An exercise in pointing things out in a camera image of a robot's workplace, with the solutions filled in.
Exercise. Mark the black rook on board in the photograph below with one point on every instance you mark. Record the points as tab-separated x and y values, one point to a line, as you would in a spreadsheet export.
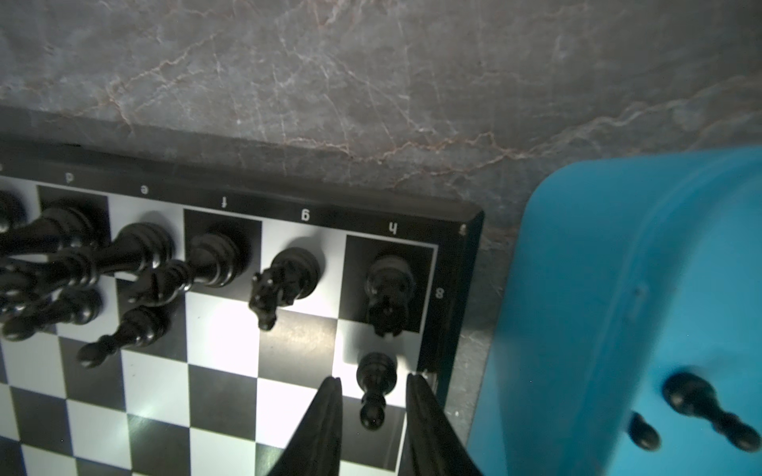
390	287

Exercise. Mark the black chess knight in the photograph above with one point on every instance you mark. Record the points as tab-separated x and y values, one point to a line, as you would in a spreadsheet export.
293	274

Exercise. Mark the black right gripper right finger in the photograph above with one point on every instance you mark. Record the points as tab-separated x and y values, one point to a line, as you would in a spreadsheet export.
435	447

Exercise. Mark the blue plastic tray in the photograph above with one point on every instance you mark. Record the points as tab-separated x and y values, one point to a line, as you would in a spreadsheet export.
625	272

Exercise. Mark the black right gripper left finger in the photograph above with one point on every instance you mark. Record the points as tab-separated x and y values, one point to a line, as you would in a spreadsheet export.
315	447

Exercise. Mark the black white chess board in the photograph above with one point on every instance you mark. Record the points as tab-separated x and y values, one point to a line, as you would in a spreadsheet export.
217	395

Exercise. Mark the black pawn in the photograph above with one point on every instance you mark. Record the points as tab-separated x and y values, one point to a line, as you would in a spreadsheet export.
643	434
691	395
376	375

